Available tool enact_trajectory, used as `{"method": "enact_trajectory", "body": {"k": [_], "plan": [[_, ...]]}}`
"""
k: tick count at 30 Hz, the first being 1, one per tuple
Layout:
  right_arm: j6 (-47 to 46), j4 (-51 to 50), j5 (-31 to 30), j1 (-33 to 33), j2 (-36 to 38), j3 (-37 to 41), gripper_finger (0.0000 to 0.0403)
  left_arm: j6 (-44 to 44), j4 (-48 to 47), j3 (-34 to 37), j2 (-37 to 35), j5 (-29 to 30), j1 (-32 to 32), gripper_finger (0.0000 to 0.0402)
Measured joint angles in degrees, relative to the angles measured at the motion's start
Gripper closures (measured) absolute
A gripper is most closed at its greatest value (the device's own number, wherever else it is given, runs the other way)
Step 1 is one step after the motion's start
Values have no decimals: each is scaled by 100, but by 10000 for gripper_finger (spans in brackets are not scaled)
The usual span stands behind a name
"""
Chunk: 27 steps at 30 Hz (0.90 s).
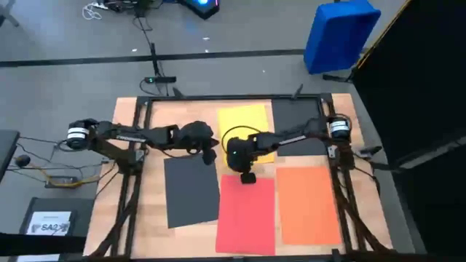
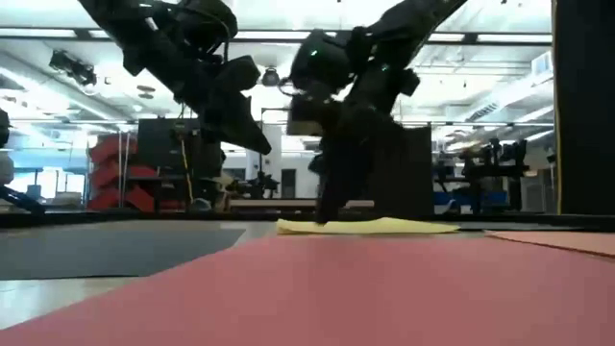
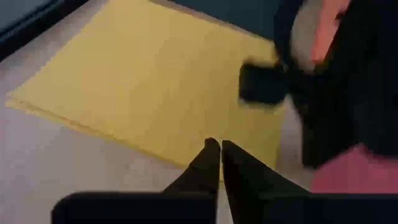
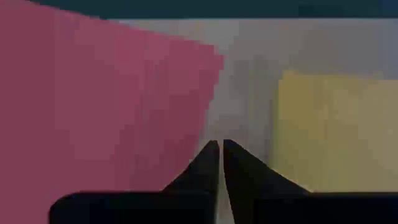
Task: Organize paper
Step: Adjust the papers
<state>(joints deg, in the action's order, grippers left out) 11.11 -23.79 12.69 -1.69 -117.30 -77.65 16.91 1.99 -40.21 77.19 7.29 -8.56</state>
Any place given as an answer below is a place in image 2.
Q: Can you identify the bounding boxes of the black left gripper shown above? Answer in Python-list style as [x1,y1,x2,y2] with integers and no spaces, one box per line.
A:
[180,62,273,156]

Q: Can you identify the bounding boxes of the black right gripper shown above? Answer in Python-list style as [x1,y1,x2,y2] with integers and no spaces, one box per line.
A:
[315,64,422,226]

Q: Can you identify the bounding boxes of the red paper sheet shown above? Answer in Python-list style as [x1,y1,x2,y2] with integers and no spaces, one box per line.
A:
[0,234,615,346]

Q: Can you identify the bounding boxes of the orange paper sheet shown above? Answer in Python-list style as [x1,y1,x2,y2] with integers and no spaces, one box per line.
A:
[483,230,615,260]

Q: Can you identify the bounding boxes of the white column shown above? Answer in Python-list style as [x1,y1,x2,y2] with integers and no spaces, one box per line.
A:
[246,123,283,183]

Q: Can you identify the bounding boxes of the round black ceiling lamp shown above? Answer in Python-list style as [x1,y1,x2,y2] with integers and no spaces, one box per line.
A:
[260,66,282,88]

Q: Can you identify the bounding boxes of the person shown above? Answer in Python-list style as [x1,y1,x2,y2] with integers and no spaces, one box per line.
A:
[213,172,246,206]

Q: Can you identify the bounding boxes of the black standing panel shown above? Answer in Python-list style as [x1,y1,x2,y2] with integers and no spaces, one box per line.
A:
[369,125,434,220]

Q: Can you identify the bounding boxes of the light wooden tabletop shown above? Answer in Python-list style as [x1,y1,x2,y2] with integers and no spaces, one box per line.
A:
[229,199,375,210]

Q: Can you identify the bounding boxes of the black monitor screen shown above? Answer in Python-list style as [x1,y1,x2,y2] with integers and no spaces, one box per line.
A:
[137,117,223,180]

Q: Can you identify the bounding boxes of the red stacked bins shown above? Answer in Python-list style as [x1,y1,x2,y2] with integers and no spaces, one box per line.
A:
[87,133,188,212]

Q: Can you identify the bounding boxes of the black robot workstation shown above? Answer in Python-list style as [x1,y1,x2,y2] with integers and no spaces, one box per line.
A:
[458,137,532,215]

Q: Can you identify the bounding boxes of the blue crate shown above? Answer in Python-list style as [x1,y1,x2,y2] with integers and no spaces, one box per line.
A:
[431,189,510,208]

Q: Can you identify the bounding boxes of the black ceiling track light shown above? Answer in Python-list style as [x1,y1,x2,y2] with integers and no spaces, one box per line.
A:
[47,50,98,87]

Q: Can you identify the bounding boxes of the black paper sheet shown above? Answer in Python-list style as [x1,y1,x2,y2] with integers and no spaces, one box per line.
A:
[0,227,247,282]

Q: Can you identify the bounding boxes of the black partition panel yellow edge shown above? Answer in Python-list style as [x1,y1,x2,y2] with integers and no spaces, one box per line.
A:
[551,0,615,216]

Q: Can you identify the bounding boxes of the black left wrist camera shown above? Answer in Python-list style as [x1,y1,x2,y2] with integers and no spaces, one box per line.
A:
[213,54,261,93]

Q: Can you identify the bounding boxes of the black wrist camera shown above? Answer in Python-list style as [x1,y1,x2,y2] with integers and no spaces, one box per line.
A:
[286,92,337,137]
[213,54,261,93]

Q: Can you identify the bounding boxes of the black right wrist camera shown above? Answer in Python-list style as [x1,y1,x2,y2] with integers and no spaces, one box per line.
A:
[286,92,337,137]

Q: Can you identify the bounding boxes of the yellow hanging cable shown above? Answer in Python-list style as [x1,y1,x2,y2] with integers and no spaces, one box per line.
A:
[178,136,194,203]

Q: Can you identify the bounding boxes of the dark ceiling rail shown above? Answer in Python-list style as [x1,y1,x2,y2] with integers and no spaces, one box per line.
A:
[0,27,554,47]

